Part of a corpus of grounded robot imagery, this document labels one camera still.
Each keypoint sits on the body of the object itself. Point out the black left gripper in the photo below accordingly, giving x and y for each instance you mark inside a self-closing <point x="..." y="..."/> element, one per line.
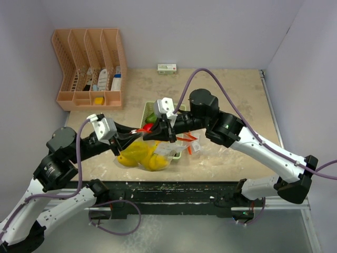
<point x="124" y="132"/>

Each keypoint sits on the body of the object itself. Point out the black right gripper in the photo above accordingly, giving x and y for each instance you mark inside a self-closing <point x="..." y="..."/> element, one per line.
<point x="162" y="132"/>

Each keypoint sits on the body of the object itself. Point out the clear zip bag orange zipper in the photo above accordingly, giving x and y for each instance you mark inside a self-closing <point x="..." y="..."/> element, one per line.
<point x="149" y="143"/>

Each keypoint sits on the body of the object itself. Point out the yellow banana bunch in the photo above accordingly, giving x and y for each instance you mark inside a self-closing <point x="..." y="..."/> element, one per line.
<point x="154" y="161"/>

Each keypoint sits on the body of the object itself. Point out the yellow mango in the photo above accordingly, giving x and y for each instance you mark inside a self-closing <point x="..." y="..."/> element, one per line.
<point x="133" y="154"/>

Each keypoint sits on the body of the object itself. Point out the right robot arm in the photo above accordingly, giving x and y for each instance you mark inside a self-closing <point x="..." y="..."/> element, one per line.
<point x="291" y="182"/>

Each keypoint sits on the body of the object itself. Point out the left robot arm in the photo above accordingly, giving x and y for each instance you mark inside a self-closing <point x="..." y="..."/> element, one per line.
<point x="56" y="191"/>

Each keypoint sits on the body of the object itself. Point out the clear zip bag on table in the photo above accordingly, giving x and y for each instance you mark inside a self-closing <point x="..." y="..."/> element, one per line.
<point x="197" y="145"/>

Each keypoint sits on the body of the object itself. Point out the red apple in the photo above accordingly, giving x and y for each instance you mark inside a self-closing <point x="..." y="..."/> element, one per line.
<point x="148" y="126"/>

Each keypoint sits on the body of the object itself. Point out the green orange mango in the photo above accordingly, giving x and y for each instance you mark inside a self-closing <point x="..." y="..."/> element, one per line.
<point x="151" y="118"/>

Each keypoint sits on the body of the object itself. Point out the pale green plastic basket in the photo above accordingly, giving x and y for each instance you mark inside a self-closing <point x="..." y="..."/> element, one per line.
<point x="170" y="151"/>

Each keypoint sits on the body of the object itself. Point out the yellow block in organizer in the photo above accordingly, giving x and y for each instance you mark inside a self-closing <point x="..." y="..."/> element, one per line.
<point x="99" y="101"/>

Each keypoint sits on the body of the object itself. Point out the white blue items in organizer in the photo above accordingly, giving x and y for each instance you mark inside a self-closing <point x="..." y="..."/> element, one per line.
<point x="102" y="81"/>

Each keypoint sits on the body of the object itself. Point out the small white green box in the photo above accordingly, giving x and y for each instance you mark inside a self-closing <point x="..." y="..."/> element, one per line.
<point x="166" y="69"/>

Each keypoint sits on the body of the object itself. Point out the pink desk file organizer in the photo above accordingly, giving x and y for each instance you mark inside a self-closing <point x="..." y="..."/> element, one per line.
<point x="80" y="48"/>

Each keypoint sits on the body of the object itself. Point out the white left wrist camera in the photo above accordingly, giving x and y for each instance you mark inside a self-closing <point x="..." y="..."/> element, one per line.
<point x="104" y="128"/>

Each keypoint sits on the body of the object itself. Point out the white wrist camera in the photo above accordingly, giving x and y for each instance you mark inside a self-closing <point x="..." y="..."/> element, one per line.
<point x="165" y="106"/>
<point x="104" y="128"/>

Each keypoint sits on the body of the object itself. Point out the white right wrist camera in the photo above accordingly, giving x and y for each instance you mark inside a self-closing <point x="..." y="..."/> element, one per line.
<point x="165" y="106"/>

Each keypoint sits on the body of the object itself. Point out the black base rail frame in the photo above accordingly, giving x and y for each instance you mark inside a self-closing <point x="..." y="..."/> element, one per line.
<point x="183" y="198"/>

